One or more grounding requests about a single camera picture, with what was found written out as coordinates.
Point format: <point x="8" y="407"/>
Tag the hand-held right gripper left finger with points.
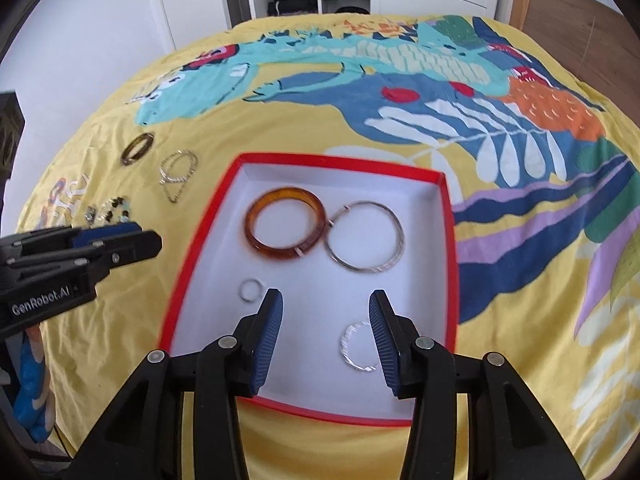
<point x="267" y="341"/>

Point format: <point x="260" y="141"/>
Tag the wooden headboard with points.
<point x="575" y="25"/>

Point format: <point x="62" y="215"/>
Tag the red jewelry box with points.
<point x="320" y="360"/>

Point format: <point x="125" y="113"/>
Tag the dark folded clothes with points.
<point x="295" y="2"/>

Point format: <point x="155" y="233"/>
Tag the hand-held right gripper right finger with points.
<point x="382" y="346"/>

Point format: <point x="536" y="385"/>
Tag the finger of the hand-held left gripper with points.
<point x="135" y="247"/>
<point x="107" y="233"/>

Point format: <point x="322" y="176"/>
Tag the dark brown bangle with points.
<point x="131" y="152"/>

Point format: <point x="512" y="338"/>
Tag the amber bangle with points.
<point x="260" y="247"/>

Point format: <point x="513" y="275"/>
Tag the yellow printed blanket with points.
<point x="310" y="110"/>

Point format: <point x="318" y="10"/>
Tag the blue plush toy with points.
<point x="32" y="390"/>

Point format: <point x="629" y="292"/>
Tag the white door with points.
<point x="185" y="5"/>

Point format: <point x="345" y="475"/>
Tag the large silver bangle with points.
<point x="395" y="255"/>

